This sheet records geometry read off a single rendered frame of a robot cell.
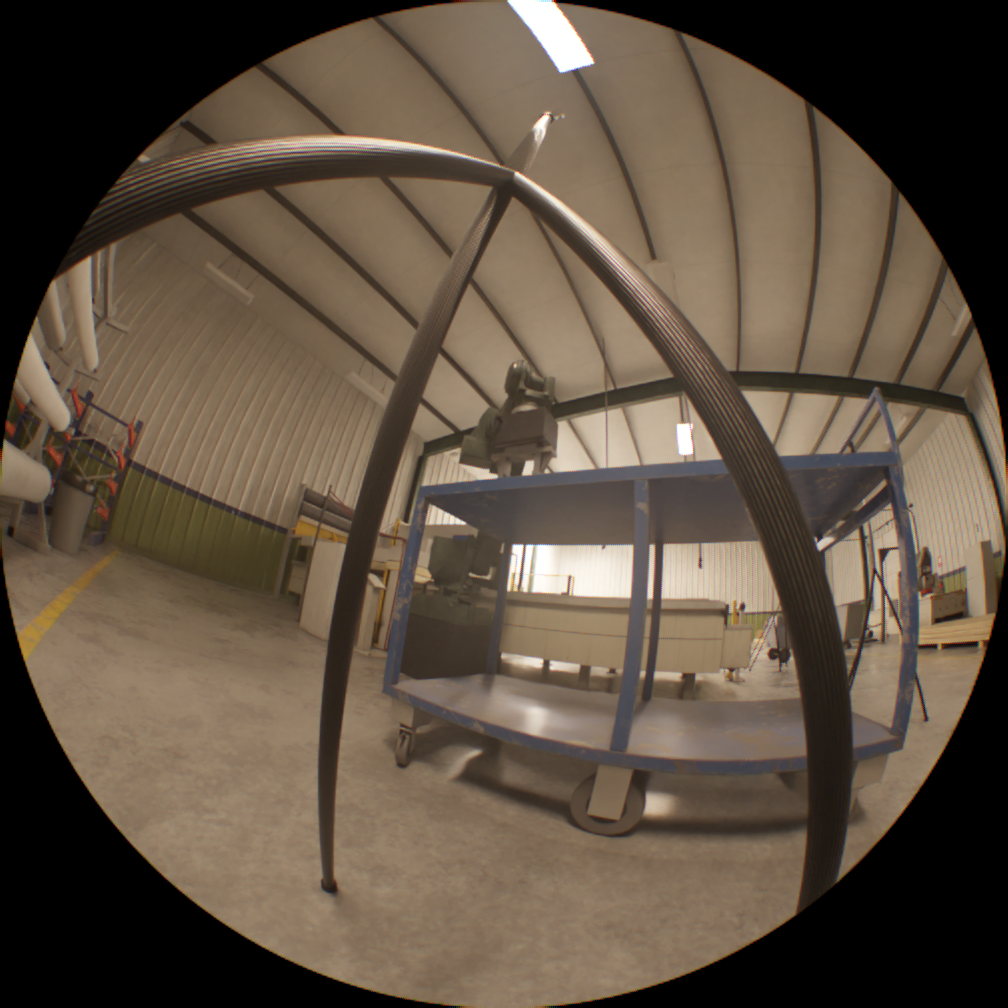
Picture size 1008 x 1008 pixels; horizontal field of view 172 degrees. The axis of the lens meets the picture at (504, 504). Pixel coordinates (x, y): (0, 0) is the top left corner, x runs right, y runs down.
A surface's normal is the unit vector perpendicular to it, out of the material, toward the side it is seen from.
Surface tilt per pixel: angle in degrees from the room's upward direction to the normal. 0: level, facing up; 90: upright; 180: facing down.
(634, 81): 176
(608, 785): 90
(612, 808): 90
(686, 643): 90
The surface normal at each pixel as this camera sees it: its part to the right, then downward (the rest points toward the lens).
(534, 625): -0.48, -0.35
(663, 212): -0.13, 0.94
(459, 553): 0.22, -0.29
